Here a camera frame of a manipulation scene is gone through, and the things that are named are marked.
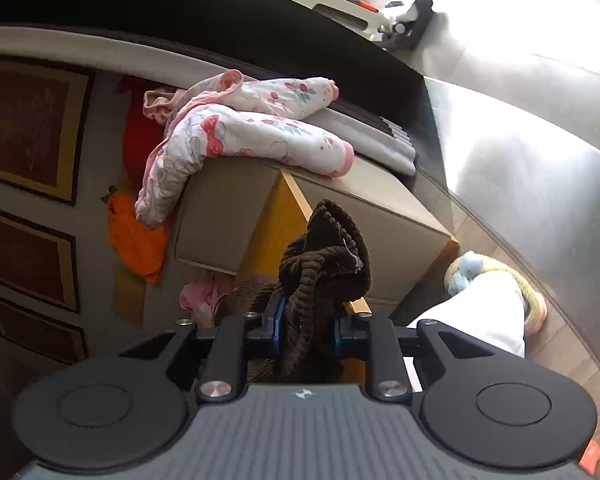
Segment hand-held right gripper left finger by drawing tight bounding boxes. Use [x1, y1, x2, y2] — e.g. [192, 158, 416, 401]
[119, 296, 287, 404]

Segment pink and yellow baby garment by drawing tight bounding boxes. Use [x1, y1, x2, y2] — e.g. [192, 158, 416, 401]
[180, 270, 236, 317]

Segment brown corduroy pants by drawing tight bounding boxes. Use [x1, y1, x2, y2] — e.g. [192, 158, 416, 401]
[215, 199, 374, 386]

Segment pastel fluffy slipper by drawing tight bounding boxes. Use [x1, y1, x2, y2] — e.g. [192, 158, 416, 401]
[442, 252, 549, 339]

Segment beige sofa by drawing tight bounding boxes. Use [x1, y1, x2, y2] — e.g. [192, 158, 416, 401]
[0, 25, 454, 361]

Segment orange cloth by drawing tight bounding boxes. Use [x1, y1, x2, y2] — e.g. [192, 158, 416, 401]
[101, 185, 169, 285]

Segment white floral print pajamas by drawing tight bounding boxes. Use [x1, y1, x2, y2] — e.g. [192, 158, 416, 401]
[134, 70, 355, 231]

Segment person's white trouser leg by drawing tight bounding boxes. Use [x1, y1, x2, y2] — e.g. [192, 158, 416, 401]
[405, 272, 526, 394]

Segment red padded jacket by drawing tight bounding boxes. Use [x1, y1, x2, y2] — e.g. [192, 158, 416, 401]
[117, 75, 169, 177]

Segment wooden table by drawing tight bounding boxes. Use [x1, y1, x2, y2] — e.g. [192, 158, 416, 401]
[235, 170, 461, 391]

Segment gold framed wall picture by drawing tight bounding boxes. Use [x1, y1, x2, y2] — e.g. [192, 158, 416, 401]
[0, 287, 89, 366]
[0, 202, 79, 314]
[0, 57, 94, 206]

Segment white cordless vacuum cleaner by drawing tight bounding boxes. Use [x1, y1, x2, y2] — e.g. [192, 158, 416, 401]
[272, 0, 436, 51]

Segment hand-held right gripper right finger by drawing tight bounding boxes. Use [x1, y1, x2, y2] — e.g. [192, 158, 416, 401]
[334, 310, 482, 404]

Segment grey curtain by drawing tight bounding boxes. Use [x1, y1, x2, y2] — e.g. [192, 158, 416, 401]
[300, 95, 419, 177]

